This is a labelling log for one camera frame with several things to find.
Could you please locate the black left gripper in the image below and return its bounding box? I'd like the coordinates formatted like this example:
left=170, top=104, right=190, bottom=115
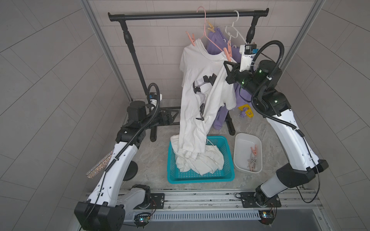
left=138, top=108, right=178, bottom=131

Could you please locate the white garment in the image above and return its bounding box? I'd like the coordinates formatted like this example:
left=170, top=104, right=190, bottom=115
left=179, top=39, right=237, bottom=153
left=170, top=135, right=225, bottom=176

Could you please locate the pink clothespin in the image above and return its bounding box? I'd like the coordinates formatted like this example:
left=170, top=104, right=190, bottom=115
left=227, top=40, right=232, bottom=59
left=186, top=31, right=196, bottom=46

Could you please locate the purple t-shirt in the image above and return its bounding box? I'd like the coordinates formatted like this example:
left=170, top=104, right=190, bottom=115
left=206, top=28, right=251, bottom=131

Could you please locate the pink wire hanger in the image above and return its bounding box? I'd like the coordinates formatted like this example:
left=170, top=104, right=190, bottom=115
left=196, top=6, right=232, bottom=62

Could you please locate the beige clothespin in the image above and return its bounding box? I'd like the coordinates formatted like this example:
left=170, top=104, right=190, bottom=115
left=207, top=20, right=215, bottom=33

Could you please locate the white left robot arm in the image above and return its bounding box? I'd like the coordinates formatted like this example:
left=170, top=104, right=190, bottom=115
left=74, top=100, right=180, bottom=231

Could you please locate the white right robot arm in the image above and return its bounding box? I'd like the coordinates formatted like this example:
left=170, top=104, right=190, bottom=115
left=224, top=60, right=329, bottom=207

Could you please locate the black metal clothes rack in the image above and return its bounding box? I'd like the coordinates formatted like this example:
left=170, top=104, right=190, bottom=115
left=108, top=8, right=269, bottom=142

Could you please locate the yellow plastic triangle toy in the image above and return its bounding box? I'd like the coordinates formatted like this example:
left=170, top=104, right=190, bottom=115
left=238, top=104, right=254, bottom=118

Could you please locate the black round base stand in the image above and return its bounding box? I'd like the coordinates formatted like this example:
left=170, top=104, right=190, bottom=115
left=123, top=161, right=138, bottom=182

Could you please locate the teal plastic laundry basket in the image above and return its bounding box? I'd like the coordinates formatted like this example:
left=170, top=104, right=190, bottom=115
left=167, top=136, right=235, bottom=184

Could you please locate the white plastic clothespin tray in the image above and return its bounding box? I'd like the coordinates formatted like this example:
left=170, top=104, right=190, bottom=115
left=233, top=133, right=263, bottom=174

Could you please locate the left circuit board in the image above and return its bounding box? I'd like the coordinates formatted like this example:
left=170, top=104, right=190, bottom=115
left=134, top=212, right=152, bottom=227

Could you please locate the circuit board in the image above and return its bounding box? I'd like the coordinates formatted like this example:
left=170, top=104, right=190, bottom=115
left=259, top=210, right=275, bottom=225
left=134, top=212, right=152, bottom=227

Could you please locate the right circuit board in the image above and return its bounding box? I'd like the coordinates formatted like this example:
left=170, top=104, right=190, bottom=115
left=259, top=210, right=275, bottom=225

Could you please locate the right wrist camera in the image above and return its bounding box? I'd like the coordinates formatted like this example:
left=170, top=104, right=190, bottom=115
left=240, top=43, right=258, bottom=72

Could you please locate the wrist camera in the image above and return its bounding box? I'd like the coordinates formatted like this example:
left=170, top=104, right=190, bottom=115
left=240, top=43, right=258, bottom=72
left=149, top=92, right=162, bottom=106

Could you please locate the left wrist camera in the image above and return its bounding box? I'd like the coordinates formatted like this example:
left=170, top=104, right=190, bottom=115
left=149, top=92, right=162, bottom=106

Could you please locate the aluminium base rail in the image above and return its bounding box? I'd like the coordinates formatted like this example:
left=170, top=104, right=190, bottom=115
left=119, top=190, right=325, bottom=223

